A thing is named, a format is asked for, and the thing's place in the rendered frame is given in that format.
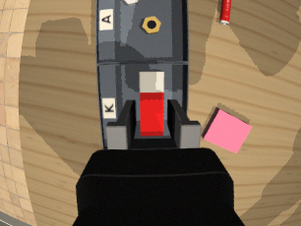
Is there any gold hex nut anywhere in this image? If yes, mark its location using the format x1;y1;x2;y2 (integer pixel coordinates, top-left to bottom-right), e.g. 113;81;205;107
143;17;161;34

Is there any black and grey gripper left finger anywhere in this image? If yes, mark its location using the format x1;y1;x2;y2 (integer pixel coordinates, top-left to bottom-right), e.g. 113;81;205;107
105;100;137;149

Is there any black rack of bins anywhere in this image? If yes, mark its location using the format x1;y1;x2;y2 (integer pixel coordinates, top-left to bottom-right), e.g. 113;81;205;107
95;0;189;149

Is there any red and white eraser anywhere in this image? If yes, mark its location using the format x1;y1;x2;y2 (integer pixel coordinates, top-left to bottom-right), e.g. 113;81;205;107
140;71;164;136

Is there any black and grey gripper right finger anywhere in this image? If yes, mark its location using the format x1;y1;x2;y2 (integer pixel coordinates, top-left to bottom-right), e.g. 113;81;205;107
167;99;202;148

